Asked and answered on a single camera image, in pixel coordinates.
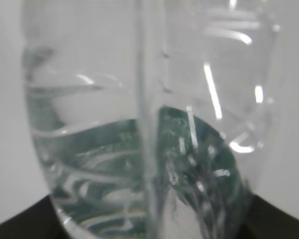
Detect clear plastic water bottle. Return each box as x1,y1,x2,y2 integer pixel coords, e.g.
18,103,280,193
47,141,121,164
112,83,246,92
22,0,280,239

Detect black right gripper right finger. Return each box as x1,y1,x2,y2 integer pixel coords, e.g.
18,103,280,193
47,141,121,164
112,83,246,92
241,196,299,239

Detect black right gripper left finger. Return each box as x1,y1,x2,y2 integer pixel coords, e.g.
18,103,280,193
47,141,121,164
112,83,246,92
0,196,67,239

